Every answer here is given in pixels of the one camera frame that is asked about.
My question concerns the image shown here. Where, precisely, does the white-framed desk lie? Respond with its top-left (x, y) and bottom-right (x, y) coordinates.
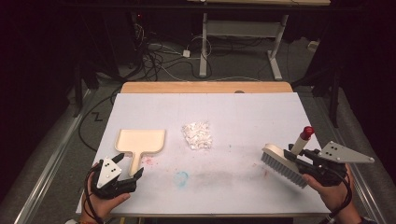
top-left (186, 0), bottom-right (332, 81)

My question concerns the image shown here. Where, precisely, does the black floor cable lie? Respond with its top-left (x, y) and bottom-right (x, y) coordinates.
top-left (78, 88), bottom-right (123, 153)

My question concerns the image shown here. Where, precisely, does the person's left hand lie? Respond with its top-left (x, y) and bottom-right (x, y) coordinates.
top-left (81, 162), bottom-right (132, 220)

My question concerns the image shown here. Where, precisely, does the aluminium floor rail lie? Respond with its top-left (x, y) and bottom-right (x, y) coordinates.
top-left (13, 89), bottom-right (95, 224)
top-left (314, 96), bottom-right (389, 224)

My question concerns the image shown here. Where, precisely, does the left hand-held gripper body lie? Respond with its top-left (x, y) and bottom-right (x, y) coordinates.
top-left (91, 158), bottom-right (138, 200)

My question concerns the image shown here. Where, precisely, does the white table cover sheet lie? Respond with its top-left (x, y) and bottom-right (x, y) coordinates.
top-left (76, 91), bottom-right (332, 217)

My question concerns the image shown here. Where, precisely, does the bundle of floor cables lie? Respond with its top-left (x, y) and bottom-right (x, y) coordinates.
top-left (130, 18), bottom-right (213, 82)

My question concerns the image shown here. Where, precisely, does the black stand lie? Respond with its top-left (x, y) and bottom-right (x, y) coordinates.
top-left (291, 62), bottom-right (343, 129)
top-left (72, 60), bottom-right (101, 119)

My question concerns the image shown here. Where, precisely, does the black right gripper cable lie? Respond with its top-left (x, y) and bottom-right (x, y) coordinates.
top-left (318, 166), bottom-right (354, 224)

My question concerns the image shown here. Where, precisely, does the cream brush with red-tipped handle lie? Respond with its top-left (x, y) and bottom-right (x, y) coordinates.
top-left (261, 125), bottom-right (316, 189)

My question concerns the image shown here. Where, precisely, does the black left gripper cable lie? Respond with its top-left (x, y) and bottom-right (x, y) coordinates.
top-left (83, 167), bottom-right (106, 224)

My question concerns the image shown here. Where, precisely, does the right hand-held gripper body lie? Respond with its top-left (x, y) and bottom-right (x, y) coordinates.
top-left (297, 140), bottom-right (375, 188)

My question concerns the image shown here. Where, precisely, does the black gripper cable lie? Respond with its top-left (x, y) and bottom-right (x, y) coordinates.
top-left (318, 166), bottom-right (354, 224)
top-left (83, 167), bottom-right (106, 224)

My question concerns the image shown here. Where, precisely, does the person's right hand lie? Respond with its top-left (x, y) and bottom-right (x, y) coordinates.
top-left (302, 163), bottom-right (356, 213)

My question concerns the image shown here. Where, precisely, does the cream plastic dustpan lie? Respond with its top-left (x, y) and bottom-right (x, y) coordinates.
top-left (115, 128), bottom-right (167, 177)

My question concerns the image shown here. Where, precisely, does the pile of white paper scraps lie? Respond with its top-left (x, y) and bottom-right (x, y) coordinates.
top-left (181, 121), bottom-right (213, 151)

